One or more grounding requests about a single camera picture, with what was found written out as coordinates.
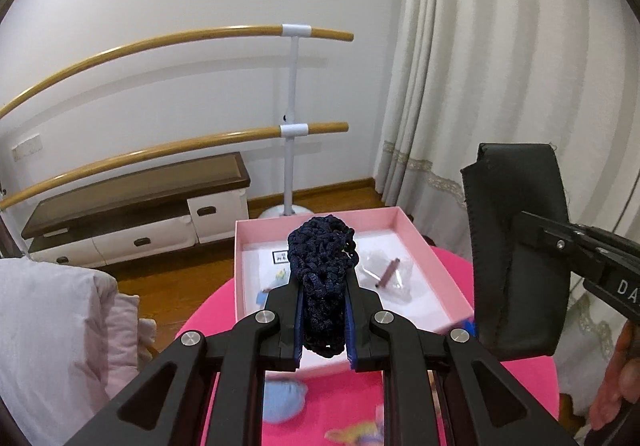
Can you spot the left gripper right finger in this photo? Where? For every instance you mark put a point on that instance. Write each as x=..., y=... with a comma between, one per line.
x=441, y=389

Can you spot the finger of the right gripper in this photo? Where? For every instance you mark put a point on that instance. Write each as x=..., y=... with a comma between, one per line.
x=563, y=241

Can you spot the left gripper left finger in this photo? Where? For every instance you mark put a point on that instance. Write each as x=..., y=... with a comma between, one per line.
x=205, y=389

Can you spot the black leather case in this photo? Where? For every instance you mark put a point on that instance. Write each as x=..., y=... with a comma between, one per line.
x=520, y=292

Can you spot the navy crochet item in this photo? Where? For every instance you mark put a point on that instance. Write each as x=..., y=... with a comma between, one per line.
x=321, y=253

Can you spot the blue cartoon print cloth pouch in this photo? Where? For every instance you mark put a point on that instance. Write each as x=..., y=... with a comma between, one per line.
x=278, y=280

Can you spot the royal blue knitted item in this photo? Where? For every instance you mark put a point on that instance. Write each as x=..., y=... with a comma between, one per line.
x=469, y=326

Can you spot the person's right hand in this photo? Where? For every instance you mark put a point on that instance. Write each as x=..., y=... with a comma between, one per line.
x=620, y=382

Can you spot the clear plastic bag with stick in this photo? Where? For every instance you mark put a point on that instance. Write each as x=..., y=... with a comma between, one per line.
x=388, y=276

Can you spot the pink cardboard box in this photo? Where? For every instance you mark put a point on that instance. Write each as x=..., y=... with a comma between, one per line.
x=437, y=304

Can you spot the light blue knitted ball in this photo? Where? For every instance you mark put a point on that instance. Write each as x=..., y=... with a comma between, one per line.
x=284, y=399

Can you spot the low brown white cabinet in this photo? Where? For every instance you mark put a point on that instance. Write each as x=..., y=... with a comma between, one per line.
x=149, y=212

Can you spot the cream curtain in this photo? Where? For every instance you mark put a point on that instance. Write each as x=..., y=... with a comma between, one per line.
x=467, y=72

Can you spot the lower wooden ballet barre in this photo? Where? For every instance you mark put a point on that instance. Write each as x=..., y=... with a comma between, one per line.
x=161, y=151

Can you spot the wooden ballet barre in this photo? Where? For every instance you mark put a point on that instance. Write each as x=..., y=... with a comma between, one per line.
x=161, y=151
x=166, y=40

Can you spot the upper wooden ballet barre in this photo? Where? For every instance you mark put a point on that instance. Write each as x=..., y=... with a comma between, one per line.
x=166, y=40

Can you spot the white barre stand post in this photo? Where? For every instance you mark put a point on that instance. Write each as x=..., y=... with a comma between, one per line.
x=290, y=129

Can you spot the white wall socket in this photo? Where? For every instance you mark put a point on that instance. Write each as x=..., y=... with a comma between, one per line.
x=26, y=148

